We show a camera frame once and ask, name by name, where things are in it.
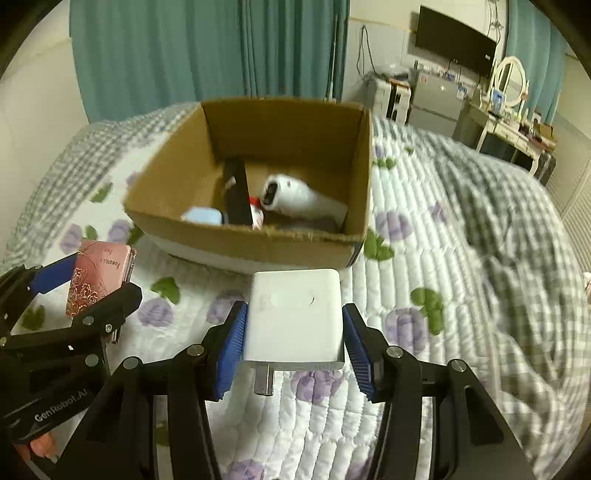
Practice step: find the teal curtain right side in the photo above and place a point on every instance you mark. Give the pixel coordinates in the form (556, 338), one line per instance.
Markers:
(541, 48)

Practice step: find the person's left hand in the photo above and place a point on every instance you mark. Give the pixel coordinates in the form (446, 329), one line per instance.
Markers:
(42, 447)

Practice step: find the teal curtain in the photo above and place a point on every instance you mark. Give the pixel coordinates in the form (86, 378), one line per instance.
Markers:
(133, 57)
(541, 48)

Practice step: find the grey mini fridge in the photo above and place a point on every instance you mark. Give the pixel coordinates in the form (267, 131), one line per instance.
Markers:
(436, 104)

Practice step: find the white dressing table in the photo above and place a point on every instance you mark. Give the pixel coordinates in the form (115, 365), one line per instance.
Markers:
(476, 124)

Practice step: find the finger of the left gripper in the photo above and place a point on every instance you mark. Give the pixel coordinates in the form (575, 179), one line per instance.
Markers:
(87, 332)
(20, 286)

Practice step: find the white USB wall charger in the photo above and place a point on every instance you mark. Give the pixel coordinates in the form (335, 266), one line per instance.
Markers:
(294, 323)

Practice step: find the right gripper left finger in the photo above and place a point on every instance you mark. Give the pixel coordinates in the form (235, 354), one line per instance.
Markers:
(116, 437)

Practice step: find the grey checked bedspread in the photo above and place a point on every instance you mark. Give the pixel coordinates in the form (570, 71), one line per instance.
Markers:
(538, 304)

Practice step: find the oval vanity mirror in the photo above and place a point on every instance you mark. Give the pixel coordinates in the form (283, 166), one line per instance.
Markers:
(509, 78)

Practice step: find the brown cardboard box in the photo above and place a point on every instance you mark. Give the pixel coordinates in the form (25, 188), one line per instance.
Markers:
(326, 145)

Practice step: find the white handheld device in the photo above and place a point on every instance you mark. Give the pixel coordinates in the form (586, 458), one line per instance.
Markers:
(291, 197)

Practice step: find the black wall television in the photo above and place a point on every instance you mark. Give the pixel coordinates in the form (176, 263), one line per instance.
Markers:
(455, 41)

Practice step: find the red rose-pattern box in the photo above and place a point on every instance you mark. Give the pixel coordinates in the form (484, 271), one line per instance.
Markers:
(100, 268)

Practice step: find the light blue earbuds case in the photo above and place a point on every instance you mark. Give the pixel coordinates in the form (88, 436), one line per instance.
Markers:
(203, 215)

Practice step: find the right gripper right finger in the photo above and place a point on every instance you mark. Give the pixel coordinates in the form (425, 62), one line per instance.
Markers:
(471, 439)

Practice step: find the white suitcase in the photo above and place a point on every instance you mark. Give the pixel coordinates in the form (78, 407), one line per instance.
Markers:
(390, 99)

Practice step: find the white bottle red cap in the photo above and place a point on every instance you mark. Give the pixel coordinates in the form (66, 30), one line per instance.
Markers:
(257, 213)

